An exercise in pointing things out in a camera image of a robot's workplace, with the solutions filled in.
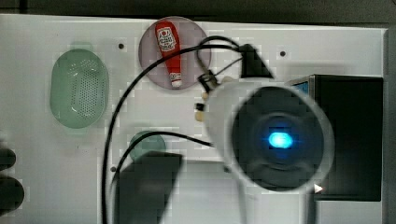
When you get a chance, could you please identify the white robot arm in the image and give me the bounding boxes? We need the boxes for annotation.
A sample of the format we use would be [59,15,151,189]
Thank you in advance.
[111,79,334,224]

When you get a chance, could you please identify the black toaster oven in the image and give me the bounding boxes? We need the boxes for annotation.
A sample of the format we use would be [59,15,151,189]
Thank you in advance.
[289,75,383,202]

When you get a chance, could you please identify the green metal mug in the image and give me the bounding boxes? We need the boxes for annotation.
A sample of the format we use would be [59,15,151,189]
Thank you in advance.
[129,134,166,161]

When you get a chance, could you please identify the grey round plate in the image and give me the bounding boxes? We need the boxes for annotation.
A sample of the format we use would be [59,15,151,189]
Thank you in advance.
[138,17,207,90]

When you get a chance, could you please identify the red plush ketchup bottle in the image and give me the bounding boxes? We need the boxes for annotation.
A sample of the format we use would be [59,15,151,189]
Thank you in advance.
[155,20,182,88]

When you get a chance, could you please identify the green plastic colander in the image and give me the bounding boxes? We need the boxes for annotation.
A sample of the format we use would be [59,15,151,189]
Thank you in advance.
[49,42,109,132]

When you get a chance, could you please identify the black cylinder cup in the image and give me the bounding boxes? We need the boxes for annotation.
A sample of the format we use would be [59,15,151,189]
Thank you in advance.
[0,148,17,171]

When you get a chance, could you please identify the black cylinder container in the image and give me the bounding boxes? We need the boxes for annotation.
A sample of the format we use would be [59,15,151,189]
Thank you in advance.
[0,176,24,216]

